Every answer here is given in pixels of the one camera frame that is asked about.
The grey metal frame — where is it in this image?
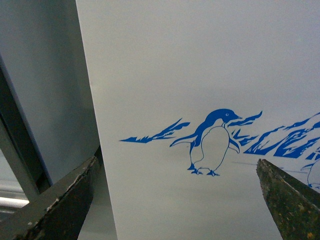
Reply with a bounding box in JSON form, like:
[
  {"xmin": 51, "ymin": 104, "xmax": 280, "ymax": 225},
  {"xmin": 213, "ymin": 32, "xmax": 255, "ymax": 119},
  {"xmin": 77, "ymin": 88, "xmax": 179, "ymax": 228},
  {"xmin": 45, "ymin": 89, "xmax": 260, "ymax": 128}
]
[{"xmin": 0, "ymin": 53, "xmax": 102, "ymax": 223}]

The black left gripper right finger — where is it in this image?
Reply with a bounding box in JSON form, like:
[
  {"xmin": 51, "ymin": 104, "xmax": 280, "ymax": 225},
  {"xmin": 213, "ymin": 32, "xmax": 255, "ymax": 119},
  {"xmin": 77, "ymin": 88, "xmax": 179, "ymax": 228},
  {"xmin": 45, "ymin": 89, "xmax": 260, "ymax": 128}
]
[{"xmin": 256, "ymin": 159, "xmax": 320, "ymax": 240}]

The white chest freezer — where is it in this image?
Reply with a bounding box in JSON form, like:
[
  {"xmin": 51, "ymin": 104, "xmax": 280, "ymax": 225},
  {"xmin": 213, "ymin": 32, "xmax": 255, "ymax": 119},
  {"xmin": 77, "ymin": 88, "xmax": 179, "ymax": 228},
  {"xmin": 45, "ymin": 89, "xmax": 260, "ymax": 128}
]
[{"xmin": 76, "ymin": 0, "xmax": 320, "ymax": 240}]

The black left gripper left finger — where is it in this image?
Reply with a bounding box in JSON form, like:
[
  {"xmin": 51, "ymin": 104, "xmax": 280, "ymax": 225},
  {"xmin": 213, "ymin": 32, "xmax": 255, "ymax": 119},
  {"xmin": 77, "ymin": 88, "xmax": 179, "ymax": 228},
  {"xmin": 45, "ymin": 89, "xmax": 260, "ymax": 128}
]
[{"xmin": 0, "ymin": 156, "xmax": 100, "ymax": 240}]

